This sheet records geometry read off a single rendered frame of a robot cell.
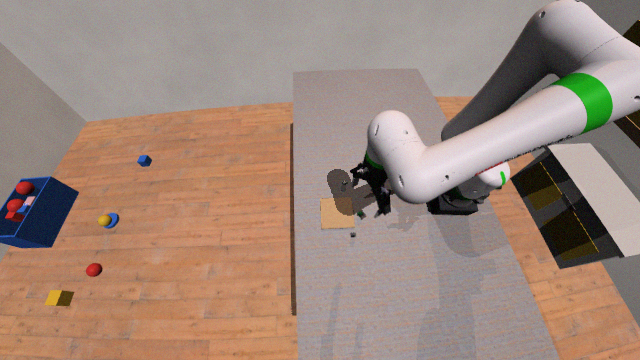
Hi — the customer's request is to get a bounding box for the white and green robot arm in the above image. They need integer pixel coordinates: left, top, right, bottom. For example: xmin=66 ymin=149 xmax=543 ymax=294
xmin=361 ymin=0 xmax=640 ymax=208

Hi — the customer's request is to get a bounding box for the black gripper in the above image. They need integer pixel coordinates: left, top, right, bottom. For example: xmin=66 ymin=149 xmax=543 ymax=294
xmin=350 ymin=162 xmax=391 ymax=218

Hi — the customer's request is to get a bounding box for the peach square mat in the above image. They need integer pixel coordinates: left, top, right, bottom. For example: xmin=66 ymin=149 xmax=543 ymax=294
xmin=320 ymin=197 xmax=355 ymax=229

